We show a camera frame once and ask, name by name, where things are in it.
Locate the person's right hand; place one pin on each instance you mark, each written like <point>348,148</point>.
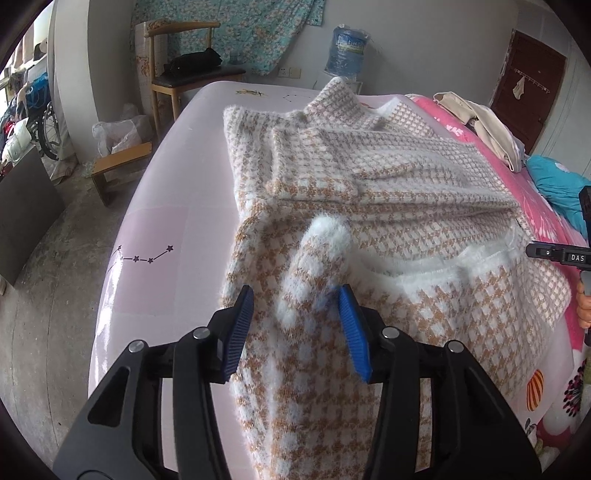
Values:
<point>585,309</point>

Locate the blue water bottle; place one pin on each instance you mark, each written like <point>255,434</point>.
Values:
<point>344,53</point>

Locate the white water dispenser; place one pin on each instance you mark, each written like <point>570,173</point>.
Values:
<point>353,86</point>

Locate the wooden chair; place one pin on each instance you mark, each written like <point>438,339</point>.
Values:
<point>159,87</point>

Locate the pink floral bedsheet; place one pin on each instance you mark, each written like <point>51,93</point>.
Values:
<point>535,217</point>

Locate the small wooden stool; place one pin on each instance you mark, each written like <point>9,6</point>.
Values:
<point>122,157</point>

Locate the pile of clothes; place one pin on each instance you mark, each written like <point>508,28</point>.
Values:
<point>14,138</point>

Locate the small beige hanging cloth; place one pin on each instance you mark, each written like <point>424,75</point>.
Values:
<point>519,90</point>

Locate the dark cabinet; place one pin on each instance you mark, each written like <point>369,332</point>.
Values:
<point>27,212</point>

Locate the black bag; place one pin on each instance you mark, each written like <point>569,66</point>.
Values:
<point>194,62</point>

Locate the cream garment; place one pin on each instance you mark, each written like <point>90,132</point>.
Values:
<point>494,129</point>

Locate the pale pink printed mattress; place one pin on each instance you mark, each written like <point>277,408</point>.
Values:
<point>157,240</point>

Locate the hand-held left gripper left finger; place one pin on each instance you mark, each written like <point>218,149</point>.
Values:
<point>238,337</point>

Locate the teal floral cloth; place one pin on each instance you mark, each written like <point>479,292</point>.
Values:
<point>258,32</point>

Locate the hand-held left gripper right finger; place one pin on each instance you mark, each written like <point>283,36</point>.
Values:
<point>355,337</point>

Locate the wheelchair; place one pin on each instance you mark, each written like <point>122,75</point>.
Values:
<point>46,129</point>

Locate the white plastic bag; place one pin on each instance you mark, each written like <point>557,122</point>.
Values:
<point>124,131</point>

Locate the beige white houndstooth coat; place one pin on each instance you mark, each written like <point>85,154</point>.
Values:
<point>415,184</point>

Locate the brown door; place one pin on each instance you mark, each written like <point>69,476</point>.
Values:
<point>540,120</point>

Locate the white wall socket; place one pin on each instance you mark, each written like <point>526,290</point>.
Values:
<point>288,72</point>

